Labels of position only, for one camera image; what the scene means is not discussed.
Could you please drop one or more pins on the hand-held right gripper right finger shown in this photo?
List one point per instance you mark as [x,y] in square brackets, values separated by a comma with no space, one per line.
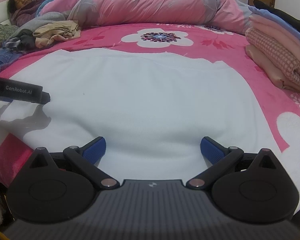
[212,151]

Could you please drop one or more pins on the light pink folded garment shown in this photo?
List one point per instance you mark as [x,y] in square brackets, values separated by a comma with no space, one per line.
[272,28]

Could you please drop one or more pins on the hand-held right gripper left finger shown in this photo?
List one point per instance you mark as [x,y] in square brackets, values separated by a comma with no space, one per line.
[95,150]

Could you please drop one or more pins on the white sweatshirt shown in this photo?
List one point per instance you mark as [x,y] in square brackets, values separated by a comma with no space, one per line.
[140,100]

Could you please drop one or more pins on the pink floral quilt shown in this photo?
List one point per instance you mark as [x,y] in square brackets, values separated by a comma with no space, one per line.
[152,5]

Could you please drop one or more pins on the pink floral blanket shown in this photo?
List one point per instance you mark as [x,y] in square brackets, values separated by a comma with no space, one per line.
[207,52]

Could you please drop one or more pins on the dark grey garment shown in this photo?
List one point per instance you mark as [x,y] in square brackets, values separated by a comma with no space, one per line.
[28,41]

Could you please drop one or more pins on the blue folded garment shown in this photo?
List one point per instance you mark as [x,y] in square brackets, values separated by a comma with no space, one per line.
[272,17]

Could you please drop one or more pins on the black folded garment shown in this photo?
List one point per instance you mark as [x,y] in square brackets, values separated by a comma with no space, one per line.
[285,15]

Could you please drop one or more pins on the plaid shirt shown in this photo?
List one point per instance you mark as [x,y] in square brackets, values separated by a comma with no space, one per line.
[11,43]

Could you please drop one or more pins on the blue jeans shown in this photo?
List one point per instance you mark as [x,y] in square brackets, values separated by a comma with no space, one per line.
[0,60]

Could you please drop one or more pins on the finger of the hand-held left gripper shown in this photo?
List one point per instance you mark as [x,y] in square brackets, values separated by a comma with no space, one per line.
[46,98]

